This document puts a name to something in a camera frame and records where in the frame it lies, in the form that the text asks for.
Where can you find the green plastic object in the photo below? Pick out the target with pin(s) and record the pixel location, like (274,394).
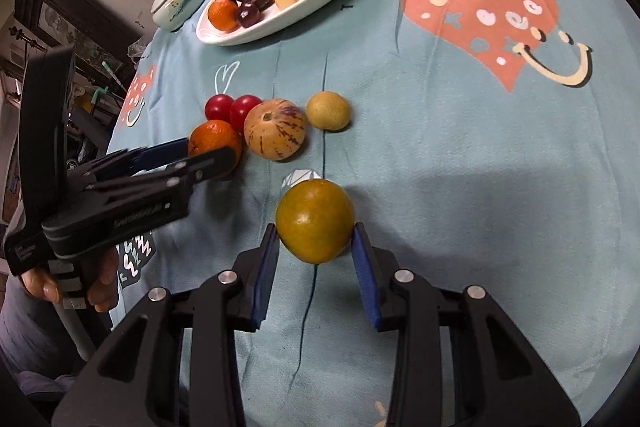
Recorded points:
(97,96)

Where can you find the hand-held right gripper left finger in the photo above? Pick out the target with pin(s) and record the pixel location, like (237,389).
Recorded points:
(266,272)

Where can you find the large tangerine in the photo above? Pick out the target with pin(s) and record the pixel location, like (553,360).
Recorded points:
(215,135)

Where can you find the printed blue tablecloth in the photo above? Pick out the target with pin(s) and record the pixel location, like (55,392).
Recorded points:
(450,207)

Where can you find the small tangerine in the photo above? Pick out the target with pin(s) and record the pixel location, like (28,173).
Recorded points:
(223,15)

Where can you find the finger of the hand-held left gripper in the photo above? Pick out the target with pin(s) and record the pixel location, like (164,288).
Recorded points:
(200,167)
(165,151)

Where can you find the large dark red cherry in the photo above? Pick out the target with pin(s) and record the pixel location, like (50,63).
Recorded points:
(248,15)

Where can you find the striped pepino melon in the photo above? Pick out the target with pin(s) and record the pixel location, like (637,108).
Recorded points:
(275,130)

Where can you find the clear plastic bag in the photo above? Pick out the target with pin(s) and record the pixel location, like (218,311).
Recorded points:
(134,50)

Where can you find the yellow-green round fruit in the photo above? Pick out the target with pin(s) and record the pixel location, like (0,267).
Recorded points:
(327,110)

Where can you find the person's left hand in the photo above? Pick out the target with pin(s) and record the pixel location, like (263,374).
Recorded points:
(37,284)

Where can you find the red cherry tomato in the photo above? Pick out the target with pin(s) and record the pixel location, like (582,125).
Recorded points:
(244,106)
(216,107)

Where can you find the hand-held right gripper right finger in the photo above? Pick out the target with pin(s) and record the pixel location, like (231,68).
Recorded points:
(363,272)

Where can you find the pale ceramic lidded bowl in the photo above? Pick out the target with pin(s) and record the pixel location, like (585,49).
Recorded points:
(177,2)

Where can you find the dark framed painting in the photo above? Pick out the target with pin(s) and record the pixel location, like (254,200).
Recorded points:
(55,12)

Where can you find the green tomato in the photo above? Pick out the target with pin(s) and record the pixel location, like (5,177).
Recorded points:
(315,221)

